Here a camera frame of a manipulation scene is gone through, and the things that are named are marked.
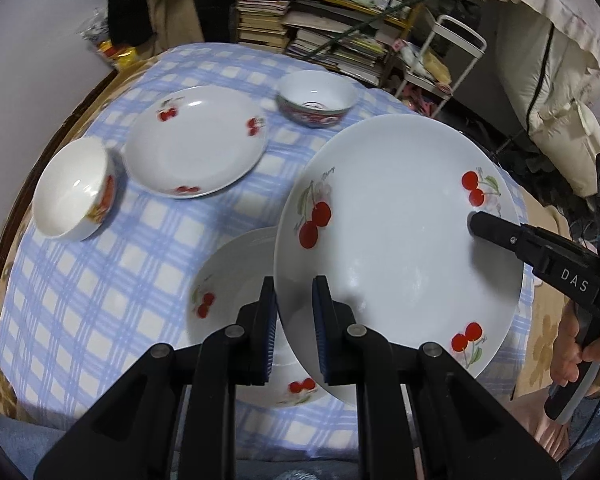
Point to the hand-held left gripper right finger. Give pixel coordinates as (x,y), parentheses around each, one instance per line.
(322,330)

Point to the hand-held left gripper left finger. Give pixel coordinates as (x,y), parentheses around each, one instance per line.
(267,330)

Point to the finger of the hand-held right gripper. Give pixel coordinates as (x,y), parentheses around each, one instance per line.
(500,235)

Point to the white cherry print plate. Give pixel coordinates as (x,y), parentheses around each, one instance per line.
(195,140)
(230,280)
(395,210)

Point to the blue and red patterned bowl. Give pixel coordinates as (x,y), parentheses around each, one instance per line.
(315,90)

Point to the white bowl orange print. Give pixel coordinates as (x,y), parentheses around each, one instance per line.
(70,185)

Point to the person's right hand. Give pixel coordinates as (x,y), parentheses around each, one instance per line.
(566,350)

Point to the blue checked blanket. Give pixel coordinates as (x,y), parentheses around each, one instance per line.
(155,260)

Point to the person's bare leg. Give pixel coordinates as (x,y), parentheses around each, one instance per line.
(535,422)

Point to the cream down jacket black trim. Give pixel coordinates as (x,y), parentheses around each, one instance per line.
(545,85)

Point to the pink cloth bundle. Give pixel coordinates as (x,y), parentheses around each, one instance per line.
(420,100)

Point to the yellow paper packet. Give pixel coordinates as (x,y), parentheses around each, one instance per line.
(434,67)

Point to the white metal cart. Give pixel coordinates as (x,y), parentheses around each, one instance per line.
(455,25)

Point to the stack of magazines and books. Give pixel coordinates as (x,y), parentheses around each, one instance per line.
(340,52)

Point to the green pole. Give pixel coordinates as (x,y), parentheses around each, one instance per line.
(380,20)

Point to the yellow wooden bookshelf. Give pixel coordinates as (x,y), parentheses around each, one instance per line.
(330,10)

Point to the stack of old brown books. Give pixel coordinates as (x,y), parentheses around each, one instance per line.
(262,22)

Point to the plastic bag of snacks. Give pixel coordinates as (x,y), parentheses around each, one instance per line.
(107,42)

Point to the beige hanging garment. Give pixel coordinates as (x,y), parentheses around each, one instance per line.
(175,5)

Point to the black hanging garment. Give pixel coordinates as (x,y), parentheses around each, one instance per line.
(127,5)

